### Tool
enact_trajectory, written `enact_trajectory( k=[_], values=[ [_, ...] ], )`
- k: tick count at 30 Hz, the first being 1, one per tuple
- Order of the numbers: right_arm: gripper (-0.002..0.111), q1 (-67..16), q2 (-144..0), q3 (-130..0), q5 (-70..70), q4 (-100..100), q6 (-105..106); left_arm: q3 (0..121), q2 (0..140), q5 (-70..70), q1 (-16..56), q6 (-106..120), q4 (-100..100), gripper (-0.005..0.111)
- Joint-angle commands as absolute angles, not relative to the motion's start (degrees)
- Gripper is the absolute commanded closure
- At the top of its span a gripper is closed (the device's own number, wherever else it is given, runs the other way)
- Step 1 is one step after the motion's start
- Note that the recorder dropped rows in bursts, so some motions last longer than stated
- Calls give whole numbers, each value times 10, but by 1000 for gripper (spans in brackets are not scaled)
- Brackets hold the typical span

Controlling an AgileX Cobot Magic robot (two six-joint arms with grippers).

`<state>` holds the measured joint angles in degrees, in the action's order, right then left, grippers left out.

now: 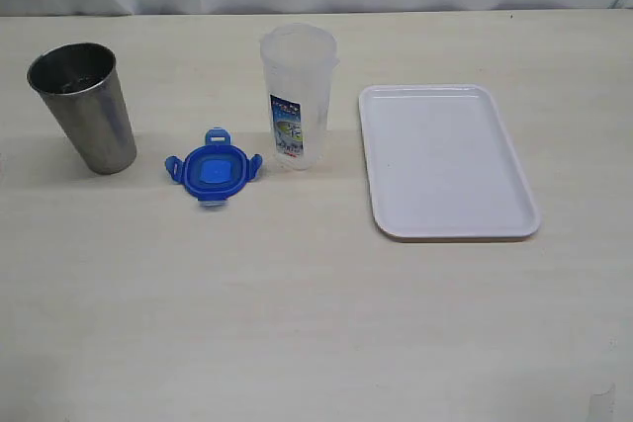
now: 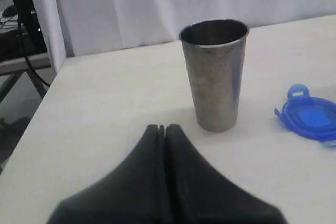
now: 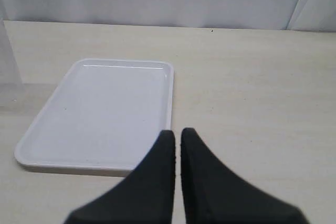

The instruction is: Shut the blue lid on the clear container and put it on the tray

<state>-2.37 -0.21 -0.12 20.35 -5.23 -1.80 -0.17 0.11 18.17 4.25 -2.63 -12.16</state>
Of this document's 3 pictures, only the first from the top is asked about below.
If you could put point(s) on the blue snap-lock lid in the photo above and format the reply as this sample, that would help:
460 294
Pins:
215 171

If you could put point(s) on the clear tall plastic container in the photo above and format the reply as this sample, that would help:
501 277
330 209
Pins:
298 65

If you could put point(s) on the stainless steel tumbler cup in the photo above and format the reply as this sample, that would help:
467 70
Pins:
79 84

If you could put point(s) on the white rectangular plastic tray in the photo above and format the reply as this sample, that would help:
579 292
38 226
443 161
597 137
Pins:
441 165

